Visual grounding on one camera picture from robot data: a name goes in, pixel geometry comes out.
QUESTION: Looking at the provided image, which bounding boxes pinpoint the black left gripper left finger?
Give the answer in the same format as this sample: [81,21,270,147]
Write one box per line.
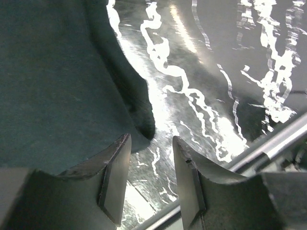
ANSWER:
[0,134,131,230]

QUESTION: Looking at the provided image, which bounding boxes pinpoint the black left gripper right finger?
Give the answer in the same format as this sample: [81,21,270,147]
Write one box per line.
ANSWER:
[173,136,307,230]

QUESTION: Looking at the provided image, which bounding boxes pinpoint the black t shirt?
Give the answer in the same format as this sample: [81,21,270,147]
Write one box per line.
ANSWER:
[0,0,155,174]

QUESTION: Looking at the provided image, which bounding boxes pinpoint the aluminium frame post left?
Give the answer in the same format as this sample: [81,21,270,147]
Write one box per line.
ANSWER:
[134,112,307,230]

